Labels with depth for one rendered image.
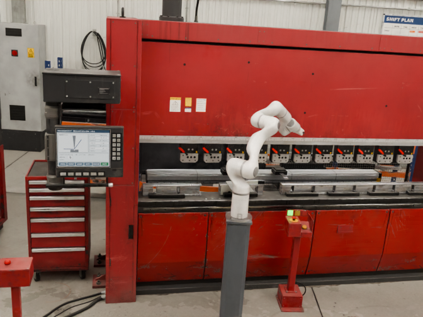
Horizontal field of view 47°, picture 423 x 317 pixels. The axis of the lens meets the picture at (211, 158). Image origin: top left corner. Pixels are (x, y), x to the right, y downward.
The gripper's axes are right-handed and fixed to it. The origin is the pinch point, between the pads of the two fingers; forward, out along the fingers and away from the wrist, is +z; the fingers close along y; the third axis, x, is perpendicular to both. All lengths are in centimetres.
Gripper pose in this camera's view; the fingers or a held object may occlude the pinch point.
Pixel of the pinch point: (299, 132)
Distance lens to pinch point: 414.1
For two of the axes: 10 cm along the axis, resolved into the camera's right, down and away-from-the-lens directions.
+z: 4.0, 1.8, 9.0
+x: 4.7, -8.8, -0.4
